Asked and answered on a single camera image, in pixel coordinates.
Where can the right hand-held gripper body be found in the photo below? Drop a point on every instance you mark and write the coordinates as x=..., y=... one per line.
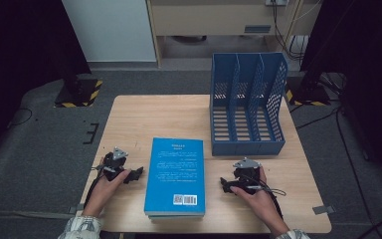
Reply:
x=247, y=176

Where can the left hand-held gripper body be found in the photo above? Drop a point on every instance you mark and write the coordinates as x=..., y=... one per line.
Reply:
x=114, y=164

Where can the blue plastic file rack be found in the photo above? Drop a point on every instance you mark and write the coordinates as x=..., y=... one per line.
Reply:
x=245, y=146

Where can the person's right hand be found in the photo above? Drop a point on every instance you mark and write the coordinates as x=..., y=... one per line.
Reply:
x=258, y=199

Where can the person's left hand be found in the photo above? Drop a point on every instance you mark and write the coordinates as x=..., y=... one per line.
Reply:
x=104, y=191

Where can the black floor tape marks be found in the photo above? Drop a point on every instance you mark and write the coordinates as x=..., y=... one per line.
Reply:
x=91, y=134

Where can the gray tape piece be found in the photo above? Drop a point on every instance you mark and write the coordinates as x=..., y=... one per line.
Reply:
x=74, y=209
x=323, y=209

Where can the black striped stand base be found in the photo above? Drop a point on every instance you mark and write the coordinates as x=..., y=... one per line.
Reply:
x=308, y=96
x=79, y=94

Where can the white cabinet panel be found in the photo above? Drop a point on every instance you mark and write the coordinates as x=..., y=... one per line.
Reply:
x=109, y=30

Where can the gray label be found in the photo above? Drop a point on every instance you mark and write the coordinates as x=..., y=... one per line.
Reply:
x=257, y=29

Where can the black curtain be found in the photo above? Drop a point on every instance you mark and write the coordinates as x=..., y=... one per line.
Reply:
x=20, y=40
x=371, y=49

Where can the beige wooden desk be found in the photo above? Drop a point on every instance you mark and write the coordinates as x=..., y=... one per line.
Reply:
x=205, y=20

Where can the white power strip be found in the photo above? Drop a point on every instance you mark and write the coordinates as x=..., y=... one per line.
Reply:
x=276, y=2

